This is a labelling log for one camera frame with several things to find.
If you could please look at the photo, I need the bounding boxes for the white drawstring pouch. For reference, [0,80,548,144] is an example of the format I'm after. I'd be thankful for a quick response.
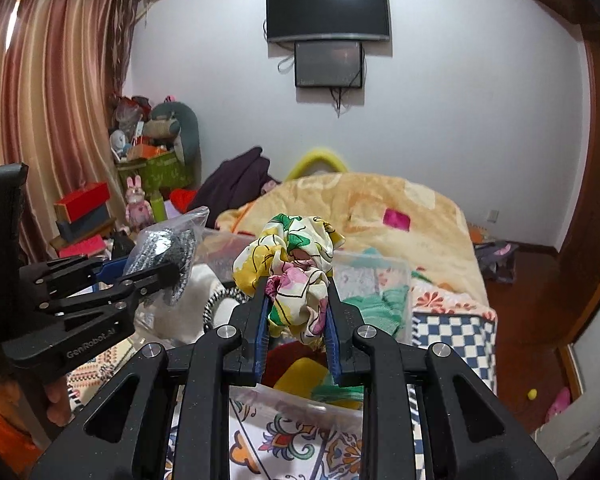
[134,263,246,348]

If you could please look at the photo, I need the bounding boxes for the clear bag silver mesh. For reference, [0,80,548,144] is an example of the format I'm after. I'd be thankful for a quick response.
[123,206,210,307]

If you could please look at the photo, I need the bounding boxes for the floral satin scrunchie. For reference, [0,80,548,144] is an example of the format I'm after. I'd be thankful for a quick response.
[233,214,344,349]

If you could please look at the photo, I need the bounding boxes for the clear plastic storage box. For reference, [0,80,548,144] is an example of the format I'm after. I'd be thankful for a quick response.
[130,226,414,411]

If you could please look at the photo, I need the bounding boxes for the red velvet drawstring pouch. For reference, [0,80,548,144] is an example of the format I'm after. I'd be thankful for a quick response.
[261,341,306,388]

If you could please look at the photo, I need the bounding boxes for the left hand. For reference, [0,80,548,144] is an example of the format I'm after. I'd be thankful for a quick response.
[45,376,72,427]

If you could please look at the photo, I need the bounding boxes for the dark blue box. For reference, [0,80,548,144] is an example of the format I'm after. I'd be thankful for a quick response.
[56,204,109,243]

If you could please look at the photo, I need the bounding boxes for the red box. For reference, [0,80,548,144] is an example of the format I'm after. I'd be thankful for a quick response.
[54,182,110,223]

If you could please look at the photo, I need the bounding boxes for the patterned bed cover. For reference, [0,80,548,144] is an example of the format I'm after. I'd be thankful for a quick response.
[64,278,500,480]

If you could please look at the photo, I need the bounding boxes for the white wardrobe door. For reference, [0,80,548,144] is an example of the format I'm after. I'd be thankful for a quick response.
[533,311,600,479]

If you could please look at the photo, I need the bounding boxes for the pink toy on floor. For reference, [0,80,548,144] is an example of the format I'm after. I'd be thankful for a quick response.
[544,387,571,422]

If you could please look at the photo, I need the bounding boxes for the pink bunny toy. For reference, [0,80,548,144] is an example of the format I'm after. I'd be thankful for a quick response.
[125,174,155,232]

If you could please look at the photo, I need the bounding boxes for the green knitted cloth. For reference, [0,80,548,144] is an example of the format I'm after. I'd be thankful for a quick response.
[339,285,410,338]

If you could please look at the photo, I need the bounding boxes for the green cardboard box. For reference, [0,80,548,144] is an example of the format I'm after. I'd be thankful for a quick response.
[117,152,195,193]

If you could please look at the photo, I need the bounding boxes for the dark purple clothing pile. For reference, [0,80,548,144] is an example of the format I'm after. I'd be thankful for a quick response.
[186,146,278,229]

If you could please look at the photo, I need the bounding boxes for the grey plush toy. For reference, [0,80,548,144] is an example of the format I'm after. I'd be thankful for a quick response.
[142,101,199,166]

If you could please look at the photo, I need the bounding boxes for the orange plush blanket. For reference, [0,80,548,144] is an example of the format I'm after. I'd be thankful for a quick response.
[215,172,489,307]

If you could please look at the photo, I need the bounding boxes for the striped brown curtain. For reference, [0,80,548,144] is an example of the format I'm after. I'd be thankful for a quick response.
[0,0,140,261]

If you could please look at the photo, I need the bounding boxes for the wall power socket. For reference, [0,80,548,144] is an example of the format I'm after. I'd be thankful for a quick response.
[486,209,500,223]

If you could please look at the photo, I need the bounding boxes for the brown wooden wardrobe frame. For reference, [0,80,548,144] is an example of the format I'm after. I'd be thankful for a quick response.
[507,0,600,346]

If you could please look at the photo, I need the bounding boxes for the yellow plush ring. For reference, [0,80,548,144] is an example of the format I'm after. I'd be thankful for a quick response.
[284,146,349,182]

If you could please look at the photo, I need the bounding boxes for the small dark wall screen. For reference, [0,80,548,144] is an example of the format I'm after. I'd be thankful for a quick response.
[294,40,364,89]

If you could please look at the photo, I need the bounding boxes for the black wall television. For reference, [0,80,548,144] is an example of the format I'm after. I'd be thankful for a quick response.
[265,0,391,42]

